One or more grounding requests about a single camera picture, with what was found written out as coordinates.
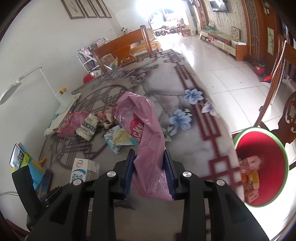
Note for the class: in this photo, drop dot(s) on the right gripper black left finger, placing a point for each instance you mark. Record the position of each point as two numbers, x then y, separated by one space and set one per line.
85 210

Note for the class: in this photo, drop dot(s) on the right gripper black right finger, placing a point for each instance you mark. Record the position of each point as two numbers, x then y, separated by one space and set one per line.
212 210

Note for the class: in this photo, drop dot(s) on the yellow juice carton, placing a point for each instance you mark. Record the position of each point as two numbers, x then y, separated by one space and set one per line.
249 168

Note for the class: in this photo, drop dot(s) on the pink plastic bag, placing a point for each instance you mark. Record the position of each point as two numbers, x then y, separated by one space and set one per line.
136 114

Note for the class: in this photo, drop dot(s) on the light blue snack wrapper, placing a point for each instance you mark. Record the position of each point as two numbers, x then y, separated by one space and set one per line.
117 137

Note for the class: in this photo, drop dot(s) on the newspaper ball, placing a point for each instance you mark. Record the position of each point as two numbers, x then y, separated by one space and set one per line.
106 118

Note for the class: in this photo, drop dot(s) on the blue plastic phone stand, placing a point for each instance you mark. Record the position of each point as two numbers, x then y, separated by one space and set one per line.
42 178

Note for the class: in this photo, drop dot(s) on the white milk carton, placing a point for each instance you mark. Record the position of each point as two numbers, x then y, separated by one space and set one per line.
84 169

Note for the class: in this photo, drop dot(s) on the red bin with green rim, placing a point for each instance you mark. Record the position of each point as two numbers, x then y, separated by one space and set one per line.
273 166

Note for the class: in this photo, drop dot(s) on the stack of books and papers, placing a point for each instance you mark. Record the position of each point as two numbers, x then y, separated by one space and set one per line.
58 119

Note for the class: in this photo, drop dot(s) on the white printed paper bag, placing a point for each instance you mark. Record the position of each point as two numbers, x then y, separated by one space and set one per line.
88 127

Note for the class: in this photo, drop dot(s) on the magenta foil snack bag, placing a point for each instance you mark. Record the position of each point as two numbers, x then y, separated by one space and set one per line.
69 126

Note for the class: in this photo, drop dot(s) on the white desk lamp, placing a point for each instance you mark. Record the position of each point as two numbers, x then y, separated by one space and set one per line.
34 87

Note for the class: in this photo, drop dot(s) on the low wooden tv cabinet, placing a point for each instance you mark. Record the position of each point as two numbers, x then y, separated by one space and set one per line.
225 43

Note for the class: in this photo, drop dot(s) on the wooden chair beside table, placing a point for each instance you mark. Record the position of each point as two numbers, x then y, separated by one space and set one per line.
281 93

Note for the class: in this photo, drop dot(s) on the wooden chair across table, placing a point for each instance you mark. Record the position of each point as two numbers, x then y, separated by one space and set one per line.
120 48

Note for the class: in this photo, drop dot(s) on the framed pictures on wall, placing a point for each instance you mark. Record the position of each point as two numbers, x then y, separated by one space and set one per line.
80 9

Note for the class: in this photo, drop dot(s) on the wall mounted television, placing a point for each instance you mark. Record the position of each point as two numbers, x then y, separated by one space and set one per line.
219 6

